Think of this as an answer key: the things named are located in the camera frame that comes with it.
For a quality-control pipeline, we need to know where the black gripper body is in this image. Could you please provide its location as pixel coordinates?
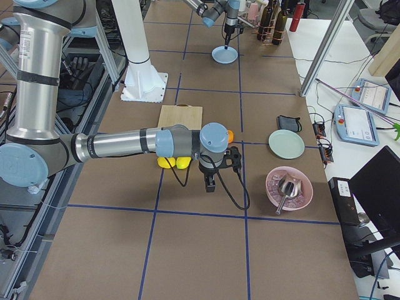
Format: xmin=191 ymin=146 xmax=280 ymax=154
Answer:
xmin=224 ymin=24 xmax=234 ymax=40
xmin=199 ymin=163 xmax=217 ymax=179

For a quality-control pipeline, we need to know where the light blue plate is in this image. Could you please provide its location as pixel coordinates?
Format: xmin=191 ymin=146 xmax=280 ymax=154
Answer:
xmin=211 ymin=46 xmax=238 ymax=64

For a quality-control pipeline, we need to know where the orange fruit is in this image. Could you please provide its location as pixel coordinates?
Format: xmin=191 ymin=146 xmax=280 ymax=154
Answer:
xmin=227 ymin=129 xmax=234 ymax=144

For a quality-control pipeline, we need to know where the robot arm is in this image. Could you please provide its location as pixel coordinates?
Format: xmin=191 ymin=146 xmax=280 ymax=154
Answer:
xmin=184 ymin=0 xmax=240 ymax=49
xmin=1 ymin=1 xmax=228 ymax=187

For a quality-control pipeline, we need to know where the light green plate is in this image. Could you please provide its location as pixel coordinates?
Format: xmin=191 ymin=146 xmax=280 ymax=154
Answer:
xmin=268 ymin=129 xmax=305 ymax=159

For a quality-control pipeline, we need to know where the yellow lemon near board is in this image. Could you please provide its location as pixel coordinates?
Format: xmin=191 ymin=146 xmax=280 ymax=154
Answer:
xmin=176 ymin=157 xmax=192 ymax=170

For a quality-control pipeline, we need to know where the yellow lemon outer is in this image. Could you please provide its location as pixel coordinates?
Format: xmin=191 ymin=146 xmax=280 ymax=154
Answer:
xmin=157 ymin=157 xmax=176 ymax=169

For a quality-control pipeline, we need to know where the dark green wine bottle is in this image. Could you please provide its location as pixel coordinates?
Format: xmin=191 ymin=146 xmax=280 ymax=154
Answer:
xmin=272 ymin=0 xmax=289 ymax=46

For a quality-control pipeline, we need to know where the wooden cutting board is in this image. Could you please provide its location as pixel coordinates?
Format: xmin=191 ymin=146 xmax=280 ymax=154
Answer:
xmin=157 ymin=105 xmax=203 ymax=130

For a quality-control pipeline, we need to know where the metal scoop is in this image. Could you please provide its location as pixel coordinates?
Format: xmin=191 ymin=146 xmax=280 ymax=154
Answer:
xmin=275 ymin=174 xmax=303 ymax=215

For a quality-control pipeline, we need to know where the red thermos bottle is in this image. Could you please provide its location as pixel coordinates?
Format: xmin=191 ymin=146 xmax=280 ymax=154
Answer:
xmin=289 ymin=1 xmax=306 ymax=32

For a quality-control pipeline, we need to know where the pink bowl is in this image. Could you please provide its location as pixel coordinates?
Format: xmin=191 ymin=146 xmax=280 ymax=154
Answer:
xmin=266 ymin=166 xmax=313 ymax=211

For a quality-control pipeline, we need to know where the folded grey cloth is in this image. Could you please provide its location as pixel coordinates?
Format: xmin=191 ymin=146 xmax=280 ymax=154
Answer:
xmin=277 ymin=115 xmax=303 ymax=133

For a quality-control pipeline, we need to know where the black power strip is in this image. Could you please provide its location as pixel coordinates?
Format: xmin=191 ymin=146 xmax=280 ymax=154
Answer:
xmin=312 ymin=122 xmax=334 ymax=167

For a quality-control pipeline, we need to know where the teach pendant near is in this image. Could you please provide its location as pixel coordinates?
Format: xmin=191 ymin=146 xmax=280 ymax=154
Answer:
xmin=334 ymin=104 xmax=379 ymax=147

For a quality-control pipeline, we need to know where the teach pendant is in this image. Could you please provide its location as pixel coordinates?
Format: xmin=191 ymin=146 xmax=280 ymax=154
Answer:
xmin=334 ymin=104 xmax=379 ymax=147
xmin=351 ymin=78 xmax=392 ymax=114

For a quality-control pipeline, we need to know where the teach pendant far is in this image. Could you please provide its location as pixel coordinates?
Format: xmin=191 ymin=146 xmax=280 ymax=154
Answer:
xmin=351 ymin=78 xmax=392 ymax=114

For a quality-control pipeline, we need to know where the black computer monitor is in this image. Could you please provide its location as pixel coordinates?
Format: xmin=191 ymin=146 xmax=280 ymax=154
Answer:
xmin=344 ymin=146 xmax=399 ymax=278

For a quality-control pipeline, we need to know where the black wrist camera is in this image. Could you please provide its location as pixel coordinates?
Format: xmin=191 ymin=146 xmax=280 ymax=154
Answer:
xmin=223 ymin=146 xmax=242 ymax=173

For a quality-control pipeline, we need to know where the copper wire bottle rack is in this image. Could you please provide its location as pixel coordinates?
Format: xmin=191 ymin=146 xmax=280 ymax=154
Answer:
xmin=257 ymin=19 xmax=285 ymax=46

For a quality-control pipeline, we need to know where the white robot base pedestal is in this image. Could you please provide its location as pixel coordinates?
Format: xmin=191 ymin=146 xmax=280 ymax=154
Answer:
xmin=112 ymin=0 xmax=168 ymax=103

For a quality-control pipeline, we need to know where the aluminium frame post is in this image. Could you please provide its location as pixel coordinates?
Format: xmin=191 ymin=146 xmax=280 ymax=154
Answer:
xmin=299 ymin=0 xmax=354 ymax=97

